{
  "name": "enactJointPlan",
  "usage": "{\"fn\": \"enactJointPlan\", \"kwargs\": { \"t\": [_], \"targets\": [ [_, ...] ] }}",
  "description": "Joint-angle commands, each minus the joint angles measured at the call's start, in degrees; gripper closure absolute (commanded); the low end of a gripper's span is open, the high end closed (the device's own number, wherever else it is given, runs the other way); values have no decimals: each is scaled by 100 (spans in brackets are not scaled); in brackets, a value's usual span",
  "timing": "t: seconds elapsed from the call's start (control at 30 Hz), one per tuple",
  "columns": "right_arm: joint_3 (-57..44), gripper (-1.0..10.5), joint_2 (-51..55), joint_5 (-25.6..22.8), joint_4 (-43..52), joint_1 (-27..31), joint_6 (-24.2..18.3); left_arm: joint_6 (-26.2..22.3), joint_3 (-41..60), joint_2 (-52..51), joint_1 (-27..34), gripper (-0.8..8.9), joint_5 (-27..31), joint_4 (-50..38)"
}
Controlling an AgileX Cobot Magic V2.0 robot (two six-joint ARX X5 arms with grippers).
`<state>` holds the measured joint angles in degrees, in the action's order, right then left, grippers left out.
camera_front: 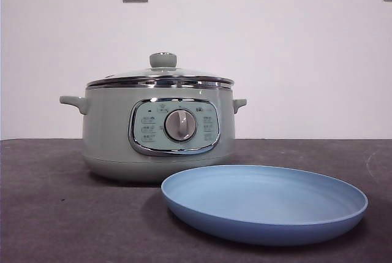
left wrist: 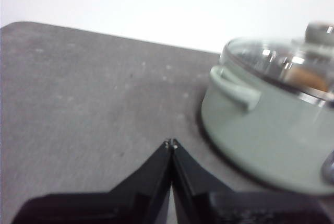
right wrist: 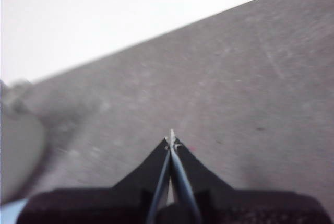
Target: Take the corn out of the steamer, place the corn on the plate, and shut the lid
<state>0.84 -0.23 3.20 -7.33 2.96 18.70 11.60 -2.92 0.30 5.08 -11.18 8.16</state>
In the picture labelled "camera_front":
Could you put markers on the glass lid with green knob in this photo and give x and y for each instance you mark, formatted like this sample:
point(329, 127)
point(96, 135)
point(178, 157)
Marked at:
point(163, 60)

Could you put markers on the green electric steamer pot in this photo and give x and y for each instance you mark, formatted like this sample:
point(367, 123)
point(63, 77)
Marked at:
point(107, 128)

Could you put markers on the blue round plate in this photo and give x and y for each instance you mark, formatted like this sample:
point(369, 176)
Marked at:
point(263, 208)

